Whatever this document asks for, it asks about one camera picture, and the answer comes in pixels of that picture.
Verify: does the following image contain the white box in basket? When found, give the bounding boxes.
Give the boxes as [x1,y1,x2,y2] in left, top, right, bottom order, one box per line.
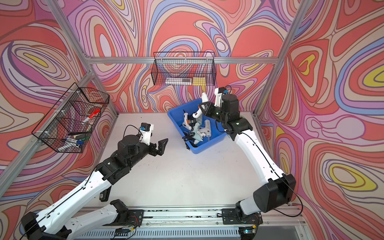
[165,78,192,86]

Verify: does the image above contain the black wire basket wall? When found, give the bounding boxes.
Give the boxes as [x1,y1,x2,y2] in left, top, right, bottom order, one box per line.
[151,51,217,86]
[32,83,110,154]

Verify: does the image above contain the white orange glue gun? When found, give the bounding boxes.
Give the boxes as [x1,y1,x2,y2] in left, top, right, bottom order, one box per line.
[192,92,209,119]

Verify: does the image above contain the white glue gun with switch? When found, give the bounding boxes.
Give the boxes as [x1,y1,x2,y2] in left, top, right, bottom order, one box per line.
[182,112,192,131]

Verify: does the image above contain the black wire basket left wall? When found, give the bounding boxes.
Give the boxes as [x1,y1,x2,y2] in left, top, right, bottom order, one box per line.
[32,83,110,154]

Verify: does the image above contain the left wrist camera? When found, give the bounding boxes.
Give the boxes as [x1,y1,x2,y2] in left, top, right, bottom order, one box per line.
[139,123,154,146]

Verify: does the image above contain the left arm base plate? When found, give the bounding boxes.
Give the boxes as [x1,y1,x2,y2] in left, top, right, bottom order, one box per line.
[106,210,144,227]

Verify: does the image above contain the red marker pen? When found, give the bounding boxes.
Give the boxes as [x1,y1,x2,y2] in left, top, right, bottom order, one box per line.
[82,109,101,124]

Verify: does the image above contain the blue marker pen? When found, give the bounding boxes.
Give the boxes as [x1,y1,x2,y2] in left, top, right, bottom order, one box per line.
[64,138,84,145]

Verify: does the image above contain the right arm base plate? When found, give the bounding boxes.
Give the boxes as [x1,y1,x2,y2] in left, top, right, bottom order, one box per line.
[217,208,263,226]

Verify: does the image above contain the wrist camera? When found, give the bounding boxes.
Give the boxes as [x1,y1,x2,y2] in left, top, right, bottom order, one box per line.
[139,123,154,146]
[214,87,229,107]

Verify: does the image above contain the green marker pen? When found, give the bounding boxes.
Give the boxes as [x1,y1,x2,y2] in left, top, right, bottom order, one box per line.
[80,136,91,142]

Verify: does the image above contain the black wire basket back wall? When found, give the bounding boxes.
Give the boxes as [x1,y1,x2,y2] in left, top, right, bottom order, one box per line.
[151,51,217,86]

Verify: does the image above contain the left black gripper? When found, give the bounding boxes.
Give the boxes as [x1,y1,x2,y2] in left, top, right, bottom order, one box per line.
[125,136,168,170]

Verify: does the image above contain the blue plastic storage box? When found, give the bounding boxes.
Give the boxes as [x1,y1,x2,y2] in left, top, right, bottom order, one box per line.
[168,99,227,154]

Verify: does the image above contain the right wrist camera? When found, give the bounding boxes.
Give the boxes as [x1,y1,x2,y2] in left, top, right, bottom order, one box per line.
[214,87,229,107]

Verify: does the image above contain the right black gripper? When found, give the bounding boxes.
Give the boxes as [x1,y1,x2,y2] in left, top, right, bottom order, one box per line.
[200,100,229,123]

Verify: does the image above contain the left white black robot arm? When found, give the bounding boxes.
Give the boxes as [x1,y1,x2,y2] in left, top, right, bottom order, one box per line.
[21,135,169,240]

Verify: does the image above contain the yellow box in basket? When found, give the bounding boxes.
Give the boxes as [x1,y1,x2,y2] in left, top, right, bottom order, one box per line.
[192,77,207,86]

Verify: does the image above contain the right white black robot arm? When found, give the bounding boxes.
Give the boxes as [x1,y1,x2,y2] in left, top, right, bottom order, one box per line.
[199,93,296,215]

